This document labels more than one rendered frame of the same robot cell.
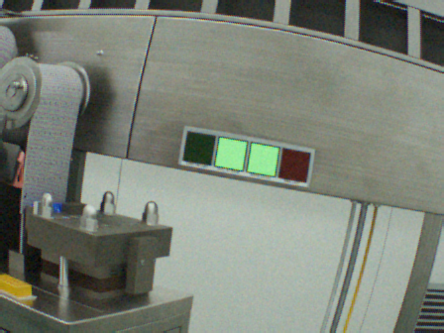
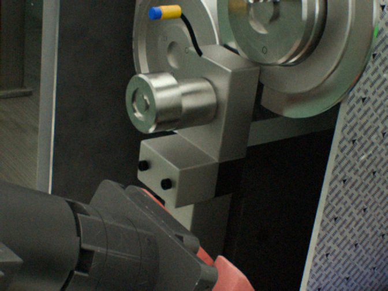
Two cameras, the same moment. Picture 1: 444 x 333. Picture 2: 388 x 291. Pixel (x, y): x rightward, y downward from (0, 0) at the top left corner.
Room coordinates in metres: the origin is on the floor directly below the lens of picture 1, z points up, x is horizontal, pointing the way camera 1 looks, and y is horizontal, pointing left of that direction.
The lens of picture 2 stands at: (1.50, 0.19, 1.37)
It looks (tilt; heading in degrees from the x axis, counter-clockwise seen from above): 25 degrees down; 34
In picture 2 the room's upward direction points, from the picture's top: 8 degrees clockwise
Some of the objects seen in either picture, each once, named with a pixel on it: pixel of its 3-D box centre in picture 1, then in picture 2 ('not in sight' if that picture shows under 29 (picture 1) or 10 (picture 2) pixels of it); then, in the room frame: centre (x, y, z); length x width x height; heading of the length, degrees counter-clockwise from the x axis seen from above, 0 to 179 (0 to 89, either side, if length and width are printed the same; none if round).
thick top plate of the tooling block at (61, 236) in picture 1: (97, 236); not in sight; (2.04, 0.21, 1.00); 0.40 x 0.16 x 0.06; 163
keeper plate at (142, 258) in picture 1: (142, 266); not in sight; (2.03, 0.11, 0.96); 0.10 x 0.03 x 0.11; 163
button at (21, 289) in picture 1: (11, 285); not in sight; (1.67, 0.34, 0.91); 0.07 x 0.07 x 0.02; 73
